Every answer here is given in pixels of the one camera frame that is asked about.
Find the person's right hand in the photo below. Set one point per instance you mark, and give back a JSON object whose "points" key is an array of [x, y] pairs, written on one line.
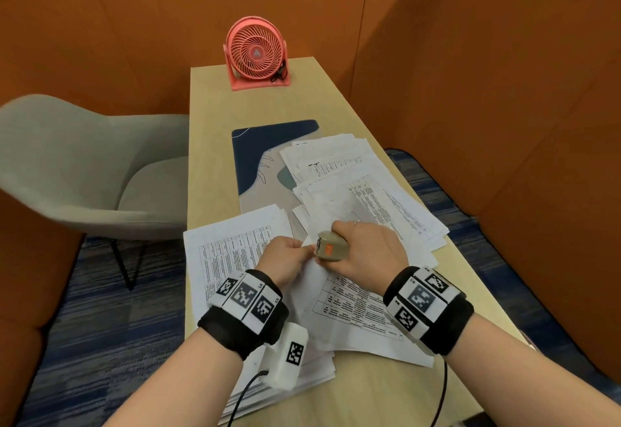
{"points": [[373, 257]]}

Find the person's left hand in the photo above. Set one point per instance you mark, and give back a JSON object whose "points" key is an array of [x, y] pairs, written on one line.
{"points": [[284, 259]]}

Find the person's left fingers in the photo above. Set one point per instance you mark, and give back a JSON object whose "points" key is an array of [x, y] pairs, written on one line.
{"points": [[301, 249]]}

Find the person's right thumb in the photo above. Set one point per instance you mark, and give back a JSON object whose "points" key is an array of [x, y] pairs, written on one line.
{"points": [[329, 264]]}

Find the beige stapler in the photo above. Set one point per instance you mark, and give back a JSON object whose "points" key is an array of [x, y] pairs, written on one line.
{"points": [[331, 246]]}

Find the printed paper sheet set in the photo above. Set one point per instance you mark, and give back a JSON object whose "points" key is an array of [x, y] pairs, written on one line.
{"points": [[349, 310]]}

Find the person's right forearm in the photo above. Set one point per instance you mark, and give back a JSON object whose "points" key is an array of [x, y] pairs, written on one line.
{"points": [[524, 383]]}

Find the person's left forearm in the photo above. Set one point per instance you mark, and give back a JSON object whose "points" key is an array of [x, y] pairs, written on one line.
{"points": [[194, 383]]}

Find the stack of printed sheets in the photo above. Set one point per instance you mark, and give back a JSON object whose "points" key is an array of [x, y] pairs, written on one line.
{"points": [[223, 252]]}

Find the left marker wristband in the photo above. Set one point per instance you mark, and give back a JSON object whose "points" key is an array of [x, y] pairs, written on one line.
{"points": [[242, 312]]}

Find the marker wristband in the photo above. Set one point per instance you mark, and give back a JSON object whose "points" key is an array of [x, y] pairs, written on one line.
{"points": [[427, 308], [242, 312]]}

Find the spread pile of printed papers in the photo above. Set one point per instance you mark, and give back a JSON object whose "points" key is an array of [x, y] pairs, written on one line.
{"points": [[368, 184]]}

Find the blue and beige desk mat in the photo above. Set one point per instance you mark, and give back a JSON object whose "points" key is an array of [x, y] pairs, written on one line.
{"points": [[257, 160]]}

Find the right marker wristband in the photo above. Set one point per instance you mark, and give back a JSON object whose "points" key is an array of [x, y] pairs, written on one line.
{"points": [[427, 308]]}

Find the pink desk fan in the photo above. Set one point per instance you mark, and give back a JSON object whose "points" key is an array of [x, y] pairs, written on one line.
{"points": [[256, 51]]}

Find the grey upholstered chair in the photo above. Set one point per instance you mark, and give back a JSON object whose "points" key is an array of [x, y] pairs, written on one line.
{"points": [[72, 165]]}

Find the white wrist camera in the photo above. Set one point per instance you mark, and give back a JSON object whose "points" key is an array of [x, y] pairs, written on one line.
{"points": [[288, 356]]}

